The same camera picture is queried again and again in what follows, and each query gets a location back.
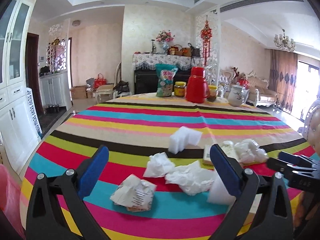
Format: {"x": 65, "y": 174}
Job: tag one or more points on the yellow-lid jar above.
{"x": 214, "y": 92}
{"x": 179, "y": 88}

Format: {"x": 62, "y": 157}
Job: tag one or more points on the white ceramic pitcher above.
{"x": 238, "y": 95}

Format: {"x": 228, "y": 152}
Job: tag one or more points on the white tissue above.
{"x": 158, "y": 166}

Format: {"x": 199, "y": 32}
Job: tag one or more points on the black handbag on piano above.
{"x": 194, "y": 52}

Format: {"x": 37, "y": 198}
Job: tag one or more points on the teal snack bag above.
{"x": 165, "y": 74}

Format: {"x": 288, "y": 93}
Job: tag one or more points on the red thermos jug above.
{"x": 197, "y": 87}

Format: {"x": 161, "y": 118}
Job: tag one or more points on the white low shoe cabinet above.
{"x": 54, "y": 90}

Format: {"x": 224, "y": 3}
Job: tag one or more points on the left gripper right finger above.
{"x": 273, "y": 218}

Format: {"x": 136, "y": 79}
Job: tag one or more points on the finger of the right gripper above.
{"x": 297, "y": 160}
{"x": 282, "y": 166}

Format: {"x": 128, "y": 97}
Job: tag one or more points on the cream side chair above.
{"x": 107, "y": 91}

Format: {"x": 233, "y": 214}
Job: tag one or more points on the red gift bag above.
{"x": 99, "y": 81}

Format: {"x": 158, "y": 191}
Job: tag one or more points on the tufted beige chair right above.
{"x": 311, "y": 128}

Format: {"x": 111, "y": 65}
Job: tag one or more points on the cream ornate sofa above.
{"x": 256, "y": 91}

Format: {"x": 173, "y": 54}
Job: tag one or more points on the black piano with lace cover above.
{"x": 150, "y": 69}

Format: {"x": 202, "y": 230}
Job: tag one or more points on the cardboard box on floor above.
{"x": 78, "y": 92}

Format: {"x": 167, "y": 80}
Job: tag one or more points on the printed paper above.
{"x": 135, "y": 194}

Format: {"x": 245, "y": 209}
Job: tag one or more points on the pink lined trash bin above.
{"x": 10, "y": 206}

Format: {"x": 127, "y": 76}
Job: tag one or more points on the beige cardboard box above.
{"x": 226, "y": 146}

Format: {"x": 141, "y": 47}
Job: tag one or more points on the brown curtain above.
{"x": 283, "y": 75}

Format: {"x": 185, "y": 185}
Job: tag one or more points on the striped colourful tablecloth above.
{"x": 136, "y": 127}

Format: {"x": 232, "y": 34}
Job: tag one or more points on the large white foam block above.
{"x": 218, "y": 193}

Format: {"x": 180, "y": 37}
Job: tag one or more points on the white plastic bag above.
{"x": 249, "y": 151}

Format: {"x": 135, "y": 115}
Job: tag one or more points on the red chinese knot ornament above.
{"x": 206, "y": 35}

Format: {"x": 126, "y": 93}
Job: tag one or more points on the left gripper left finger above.
{"x": 56, "y": 207}

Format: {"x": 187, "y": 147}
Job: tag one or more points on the flower vase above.
{"x": 164, "y": 38}

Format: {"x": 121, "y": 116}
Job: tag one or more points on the chandelier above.
{"x": 283, "y": 42}

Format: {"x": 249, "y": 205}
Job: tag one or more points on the yellow-lid jar right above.
{"x": 214, "y": 92}

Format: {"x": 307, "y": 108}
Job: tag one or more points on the yellow-lid jar left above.
{"x": 179, "y": 88}

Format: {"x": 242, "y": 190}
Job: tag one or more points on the white paper wad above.
{"x": 191, "y": 179}

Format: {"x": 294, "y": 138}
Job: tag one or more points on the wicker basket on piano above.
{"x": 177, "y": 50}

